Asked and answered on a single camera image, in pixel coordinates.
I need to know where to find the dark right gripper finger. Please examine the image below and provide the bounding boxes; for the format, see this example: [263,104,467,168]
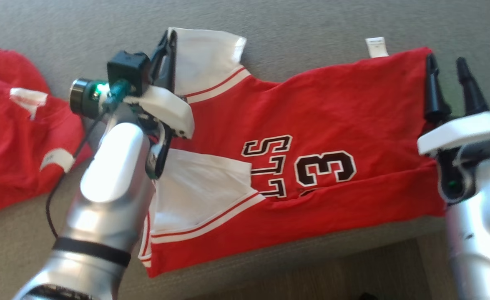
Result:
[424,53,452,125]
[455,57,490,116]

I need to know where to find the red shorts with white stripe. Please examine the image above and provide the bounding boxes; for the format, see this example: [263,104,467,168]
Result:
[0,46,95,219]

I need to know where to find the black cable with teal connector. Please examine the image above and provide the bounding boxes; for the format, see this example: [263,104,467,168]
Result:
[45,79,132,240]

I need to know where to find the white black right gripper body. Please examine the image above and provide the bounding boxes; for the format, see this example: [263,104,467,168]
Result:
[417,110,490,159]

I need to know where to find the red white basketball jersey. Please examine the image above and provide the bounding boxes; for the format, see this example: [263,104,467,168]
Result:
[138,27,445,279]

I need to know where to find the grey sofa seat cushion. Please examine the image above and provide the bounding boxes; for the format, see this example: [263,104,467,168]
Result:
[0,0,490,300]

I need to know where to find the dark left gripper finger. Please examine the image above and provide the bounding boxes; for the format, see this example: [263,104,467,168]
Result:
[150,32,168,86]
[161,30,178,94]

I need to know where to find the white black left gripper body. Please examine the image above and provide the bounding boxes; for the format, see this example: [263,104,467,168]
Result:
[70,78,195,139]

